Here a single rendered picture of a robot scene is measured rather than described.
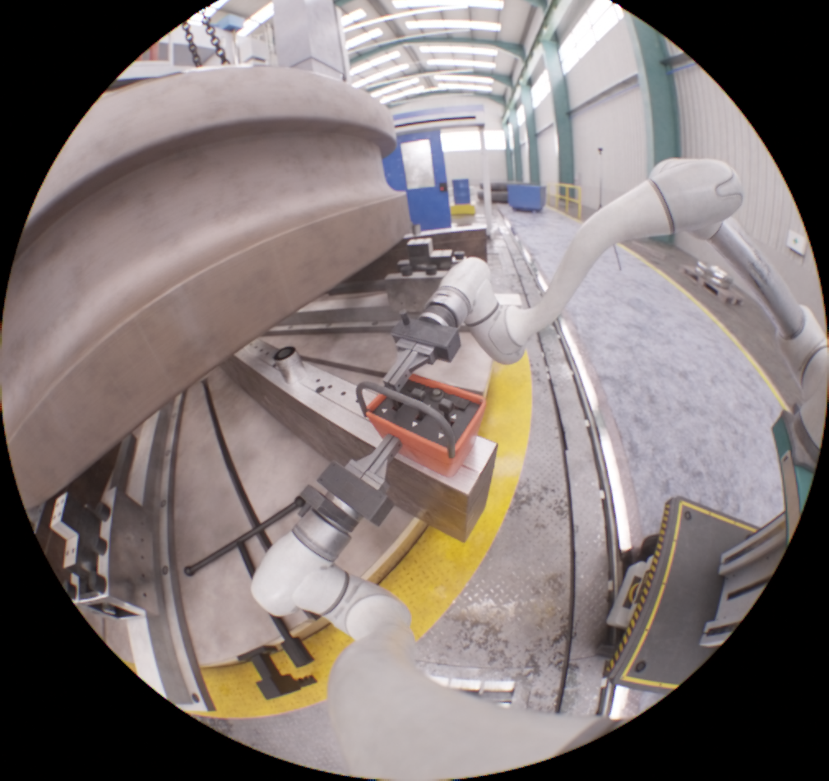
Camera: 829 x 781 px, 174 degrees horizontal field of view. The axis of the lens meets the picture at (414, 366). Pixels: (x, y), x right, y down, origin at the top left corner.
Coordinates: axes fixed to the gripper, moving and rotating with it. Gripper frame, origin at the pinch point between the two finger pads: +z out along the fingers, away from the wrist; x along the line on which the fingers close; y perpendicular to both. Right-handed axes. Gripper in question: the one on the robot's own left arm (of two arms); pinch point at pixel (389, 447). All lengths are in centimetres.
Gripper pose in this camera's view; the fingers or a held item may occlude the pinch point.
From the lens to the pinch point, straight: 51.0
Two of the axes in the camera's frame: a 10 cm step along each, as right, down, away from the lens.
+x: 8.2, 2.7, -5.1
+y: 2.0, 7.0, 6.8
